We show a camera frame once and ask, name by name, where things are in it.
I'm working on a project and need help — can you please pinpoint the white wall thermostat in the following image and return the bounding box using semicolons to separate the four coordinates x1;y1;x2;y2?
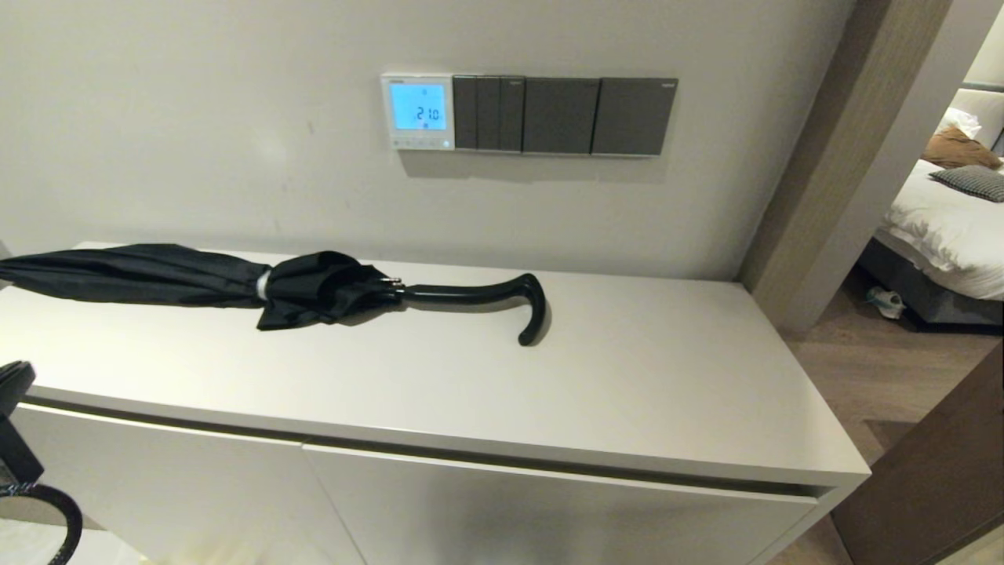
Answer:
381;73;456;151

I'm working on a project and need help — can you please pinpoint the white sideboard cabinet body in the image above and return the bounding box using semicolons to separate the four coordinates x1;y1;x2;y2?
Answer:
0;241;871;565

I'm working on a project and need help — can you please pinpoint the black folded umbrella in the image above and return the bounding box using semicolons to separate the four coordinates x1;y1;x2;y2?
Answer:
0;242;547;347

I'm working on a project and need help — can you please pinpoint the teal white slipper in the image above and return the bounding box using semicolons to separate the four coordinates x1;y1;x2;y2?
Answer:
867;286;905;320

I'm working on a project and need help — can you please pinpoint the dark grey bed base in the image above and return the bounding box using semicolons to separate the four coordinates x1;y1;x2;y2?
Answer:
859;239;1004;327

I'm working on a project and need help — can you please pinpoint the white bed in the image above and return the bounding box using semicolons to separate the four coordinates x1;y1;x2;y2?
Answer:
875;159;1004;302

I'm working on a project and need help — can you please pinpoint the brown pillow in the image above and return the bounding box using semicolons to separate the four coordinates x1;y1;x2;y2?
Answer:
922;126;1003;170

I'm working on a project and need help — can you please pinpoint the striped grey pillow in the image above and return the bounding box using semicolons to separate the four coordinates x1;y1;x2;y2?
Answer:
930;165;1004;203

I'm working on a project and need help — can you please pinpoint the white pillow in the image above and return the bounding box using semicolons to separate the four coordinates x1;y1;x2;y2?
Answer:
937;108;983;140

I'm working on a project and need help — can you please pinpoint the beige padded headboard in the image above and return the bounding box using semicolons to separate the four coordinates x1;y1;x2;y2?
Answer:
949;88;1004;150

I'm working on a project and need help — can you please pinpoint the grey triple rocker switch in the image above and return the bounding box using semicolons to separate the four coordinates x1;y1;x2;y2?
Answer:
453;75;526;153

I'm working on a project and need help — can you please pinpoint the grey single rocker switch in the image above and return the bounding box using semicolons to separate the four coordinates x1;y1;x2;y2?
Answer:
523;77;602;155
592;77;678;158

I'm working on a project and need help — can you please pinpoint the black braided cable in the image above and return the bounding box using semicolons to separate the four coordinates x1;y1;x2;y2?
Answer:
0;482;84;565

